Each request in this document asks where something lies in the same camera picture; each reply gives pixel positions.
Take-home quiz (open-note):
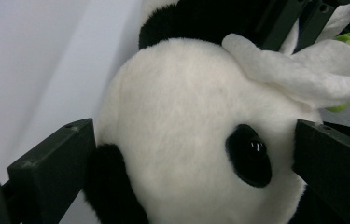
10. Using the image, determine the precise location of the white wet wipe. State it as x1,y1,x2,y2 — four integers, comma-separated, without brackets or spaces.
222,0,350,110

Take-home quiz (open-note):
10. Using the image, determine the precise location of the panda plush toy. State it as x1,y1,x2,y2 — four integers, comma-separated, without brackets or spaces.
83,0,350,224

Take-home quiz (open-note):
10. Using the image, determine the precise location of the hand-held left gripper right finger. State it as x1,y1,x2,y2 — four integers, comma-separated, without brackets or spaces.
292,119,350,224

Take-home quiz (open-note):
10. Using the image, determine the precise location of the pale table cover sheet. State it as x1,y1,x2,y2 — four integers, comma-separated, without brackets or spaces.
0,0,144,224

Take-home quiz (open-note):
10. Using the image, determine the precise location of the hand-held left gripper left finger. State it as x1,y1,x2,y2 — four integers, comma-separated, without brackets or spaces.
7,118,96,224

